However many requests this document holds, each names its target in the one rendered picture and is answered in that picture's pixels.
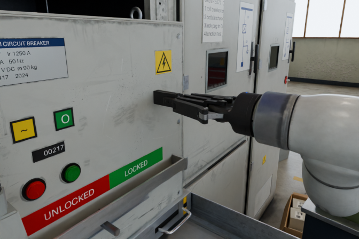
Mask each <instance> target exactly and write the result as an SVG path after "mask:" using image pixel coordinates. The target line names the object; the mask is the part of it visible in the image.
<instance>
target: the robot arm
mask: <svg viewBox="0 0 359 239"><path fill-rule="evenodd" d="M153 100H154V104H156V105H162V106H166V107H171V108H173V112H175V113H178V114H181V115H184V116H187V117H189V118H192V119H194V120H198V121H199V122H200V123H201V124H208V120H209V119H213V120H216V121H217V122H221V123H225V122H229V123H230V124H231V127H232V129H233V131H234V132H235V133H238V134H242V135H245V136H250V137H254V138H255V140H256V141H257V142H258V143H260V144H265V145H269V146H273V147H277V148H281V149H283V150H290V151H292V152H295V153H298V154H300V156H301V158H302V159H303V161H302V180H303V185H304V188H305V191H306V193H307V195H308V197H309V198H310V200H311V201H312V202H313V204H314V205H315V206H316V207H319V208H320V209H322V210H323V211H325V212H327V213H329V214H330V215H332V216H337V217H347V216H351V215H354V214H356V213H358V212H359V97H356V96H351V95H340V94H317V95H298V94H289V93H281V92H273V91H267V92H265V93H264V94H257V93H249V92H242V93H240V94H239V95H238V96H237V97H236V96H221V95H210V94H198V93H191V95H189V94H184V95H183V94H182V93H176V92H169V91H163V90H155V91H153Z"/></svg>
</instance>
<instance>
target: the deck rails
mask: <svg viewBox="0 0 359 239"><path fill-rule="evenodd" d="M189 211H190V212H191V214H192V215H191V217H190V218H189V219H188V220H189V221H191V222H193V223H195V224H197V225H199V226H201V227H202V228H204V229H206V230H208V231H210V232H212V233H214V234H216V235H218V236H220V237H222V238H224V239H300V238H298V237H296V236H293V235H291V234H289V233H286V232H284V231H282V230H279V229H277V228H275V227H272V226H269V225H267V224H265V223H263V222H260V221H258V220H256V219H253V218H251V217H249V216H246V215H244V214H242V213H239V212H237V211H235V210H232V209H230V208H227V207H226V206H223V205H220V204H218V203H216V202H213V201H211V200H209V199H207V198H204V197H202V196H200V195H197V194H195V193H193V192H191V209H190V210H189Z"/></svg>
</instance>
